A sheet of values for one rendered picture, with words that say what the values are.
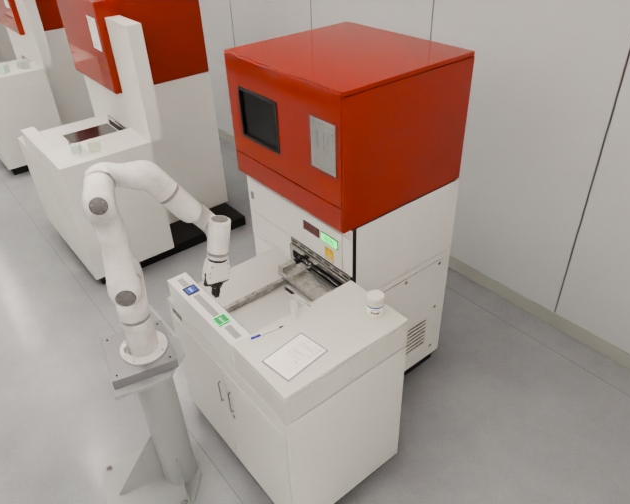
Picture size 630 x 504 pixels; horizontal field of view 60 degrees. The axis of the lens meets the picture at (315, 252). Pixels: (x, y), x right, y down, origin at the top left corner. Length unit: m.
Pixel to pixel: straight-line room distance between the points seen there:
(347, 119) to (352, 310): 0.77
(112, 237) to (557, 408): 2.49
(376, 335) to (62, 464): 1.85
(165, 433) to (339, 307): 0.98
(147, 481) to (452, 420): 1.60
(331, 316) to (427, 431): 1.10
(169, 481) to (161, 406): 0.57
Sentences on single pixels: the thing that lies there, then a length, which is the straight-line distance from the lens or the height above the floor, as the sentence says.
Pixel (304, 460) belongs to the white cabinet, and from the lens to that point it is 2.31.
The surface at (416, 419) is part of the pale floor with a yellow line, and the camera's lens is 3.15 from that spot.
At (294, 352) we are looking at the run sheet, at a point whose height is 0.97.
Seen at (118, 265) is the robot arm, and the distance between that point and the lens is 2.03.
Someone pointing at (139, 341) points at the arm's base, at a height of 0.97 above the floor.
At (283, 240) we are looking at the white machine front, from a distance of 2.80.
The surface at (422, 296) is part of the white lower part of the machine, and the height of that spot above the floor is 0.59.
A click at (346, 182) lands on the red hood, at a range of 2.15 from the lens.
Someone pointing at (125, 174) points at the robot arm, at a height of 1.68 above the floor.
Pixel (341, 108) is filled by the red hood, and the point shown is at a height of 1.76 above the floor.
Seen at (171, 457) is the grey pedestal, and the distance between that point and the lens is 2.81.
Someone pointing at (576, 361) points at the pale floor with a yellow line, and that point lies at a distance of 3.68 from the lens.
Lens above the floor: 2.46
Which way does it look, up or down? 35 degrees down
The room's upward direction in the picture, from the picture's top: 2 degrees counter-clockwise
